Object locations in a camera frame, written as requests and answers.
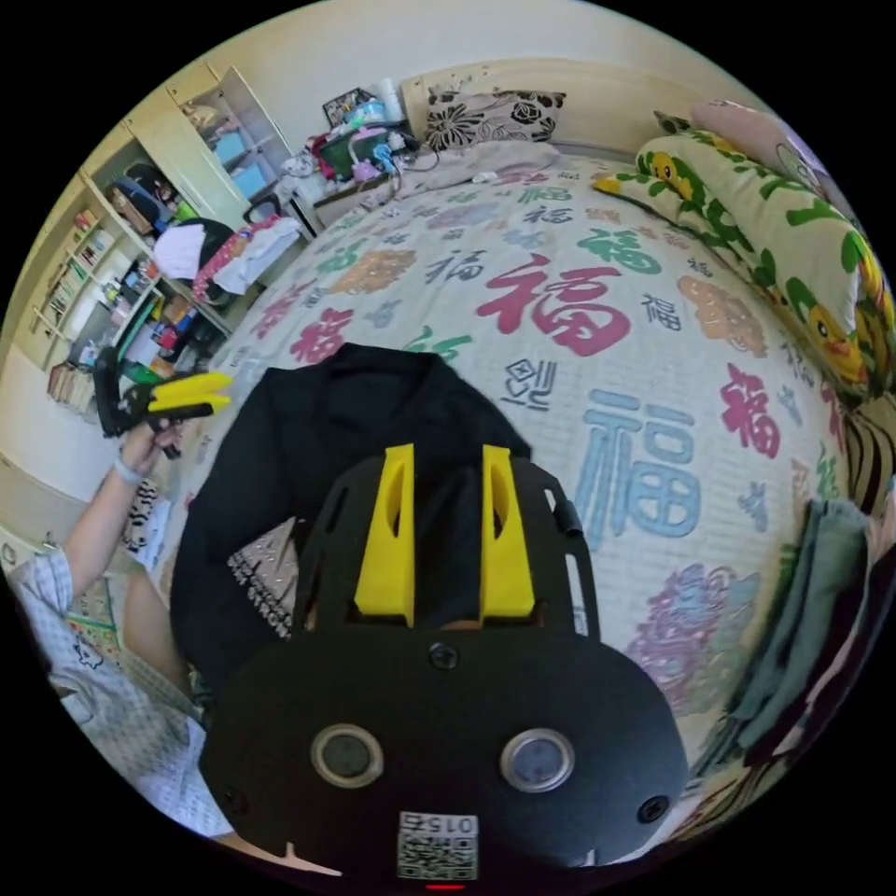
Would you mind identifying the rolled duck print blanket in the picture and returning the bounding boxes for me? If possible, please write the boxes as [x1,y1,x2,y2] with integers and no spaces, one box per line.
[593,128,896,401]

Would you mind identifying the cluttered bedside table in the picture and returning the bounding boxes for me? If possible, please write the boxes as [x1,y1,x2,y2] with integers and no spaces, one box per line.
[279,77,439,229]

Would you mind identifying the cream open shelf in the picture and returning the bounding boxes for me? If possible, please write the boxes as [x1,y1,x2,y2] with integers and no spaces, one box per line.
[19,136,236,425]

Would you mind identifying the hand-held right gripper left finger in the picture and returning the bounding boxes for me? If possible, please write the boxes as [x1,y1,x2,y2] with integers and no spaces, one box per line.
[354,443,416,628]

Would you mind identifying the bed with printed quilt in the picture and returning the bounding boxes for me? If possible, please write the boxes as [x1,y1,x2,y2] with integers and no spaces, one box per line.
[159,58,896,845]

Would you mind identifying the chair with clothes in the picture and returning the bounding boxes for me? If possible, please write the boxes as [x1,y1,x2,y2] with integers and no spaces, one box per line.
[152,198,306,311]

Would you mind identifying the cream cupboard with glass doors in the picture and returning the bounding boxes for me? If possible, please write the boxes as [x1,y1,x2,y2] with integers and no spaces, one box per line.
[122,61,297,227]

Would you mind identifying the pile of clothes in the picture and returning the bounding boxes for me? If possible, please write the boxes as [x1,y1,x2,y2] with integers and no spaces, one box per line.
[696,475,896,778]

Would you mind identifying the person's left hand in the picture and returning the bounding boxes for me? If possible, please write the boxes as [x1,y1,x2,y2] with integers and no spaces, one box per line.
[119,418,185,482]

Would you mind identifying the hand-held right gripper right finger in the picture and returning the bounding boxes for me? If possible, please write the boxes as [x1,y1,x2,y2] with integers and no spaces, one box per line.
[479,444,538,622]

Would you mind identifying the black t-shirt with print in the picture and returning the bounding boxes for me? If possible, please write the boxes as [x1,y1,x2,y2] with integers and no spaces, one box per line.
[170,342,533,701]

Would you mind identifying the black floral pillow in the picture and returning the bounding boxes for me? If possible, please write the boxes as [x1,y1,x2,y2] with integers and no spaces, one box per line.
[422,87,568,152]

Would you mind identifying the striped brown pillow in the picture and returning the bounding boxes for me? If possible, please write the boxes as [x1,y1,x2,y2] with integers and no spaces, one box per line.
[843,395,896,516]

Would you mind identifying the pink cushion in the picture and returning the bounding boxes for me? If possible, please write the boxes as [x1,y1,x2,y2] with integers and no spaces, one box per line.
[691,97,845,211]

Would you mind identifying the person's left forearm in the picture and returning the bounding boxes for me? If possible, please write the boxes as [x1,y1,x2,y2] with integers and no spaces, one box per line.
[63,458,152,597]

